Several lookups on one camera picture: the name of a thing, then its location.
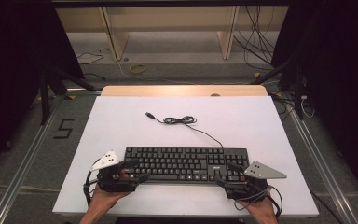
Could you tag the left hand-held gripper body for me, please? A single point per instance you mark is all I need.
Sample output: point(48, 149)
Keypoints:
point(113, 183)

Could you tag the person's left hand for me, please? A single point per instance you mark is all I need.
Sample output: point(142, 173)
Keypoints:
point(105, 197)

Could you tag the person's right hand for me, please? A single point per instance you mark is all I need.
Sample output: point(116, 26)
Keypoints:
point(256, 208)

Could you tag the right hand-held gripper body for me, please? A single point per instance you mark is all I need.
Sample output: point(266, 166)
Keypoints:
point(245, 189)

